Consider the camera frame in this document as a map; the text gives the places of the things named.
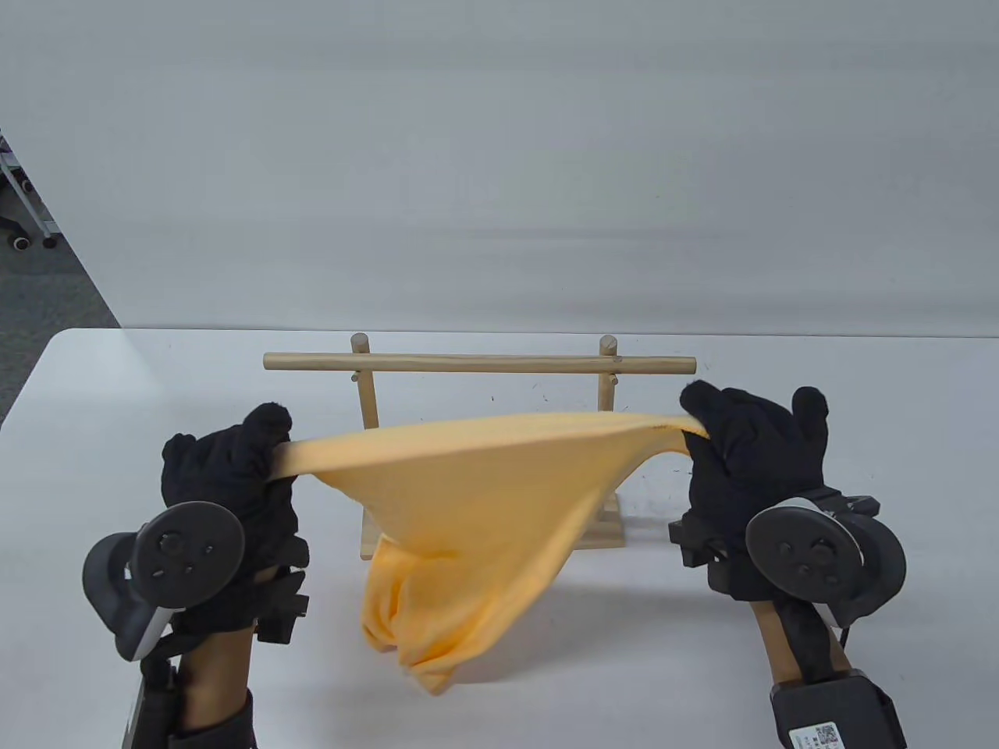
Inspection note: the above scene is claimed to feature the person's left hand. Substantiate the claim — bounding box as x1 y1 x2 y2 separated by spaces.
162 402 313 634

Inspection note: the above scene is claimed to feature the black and white tracking controller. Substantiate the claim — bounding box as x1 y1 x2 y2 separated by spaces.
745 499 908 625
82 502 245 662

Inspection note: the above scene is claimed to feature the yellow rectangular towel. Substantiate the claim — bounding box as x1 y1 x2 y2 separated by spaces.
273 412 711 695

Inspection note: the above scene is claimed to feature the person's left forearm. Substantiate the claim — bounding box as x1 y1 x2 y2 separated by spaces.
168 624 256 749

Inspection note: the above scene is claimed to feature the black labelled forearm sensor box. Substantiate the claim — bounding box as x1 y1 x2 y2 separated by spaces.
769 669 908 749

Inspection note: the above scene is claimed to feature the person's right hand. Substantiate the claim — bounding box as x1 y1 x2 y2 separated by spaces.
679 381 830 600

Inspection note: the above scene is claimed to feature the wooden desktop rack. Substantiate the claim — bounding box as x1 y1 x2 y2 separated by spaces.
263 333 698 561

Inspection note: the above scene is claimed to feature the white desktop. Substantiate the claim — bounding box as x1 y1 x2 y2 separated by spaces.
0 328 999 749

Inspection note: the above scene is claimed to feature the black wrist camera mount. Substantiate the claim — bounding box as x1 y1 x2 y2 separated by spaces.
254 538 313 644
669 511 742 598

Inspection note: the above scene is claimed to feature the black strapped forearm sensor box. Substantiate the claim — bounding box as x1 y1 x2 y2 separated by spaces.
125 659 256 749

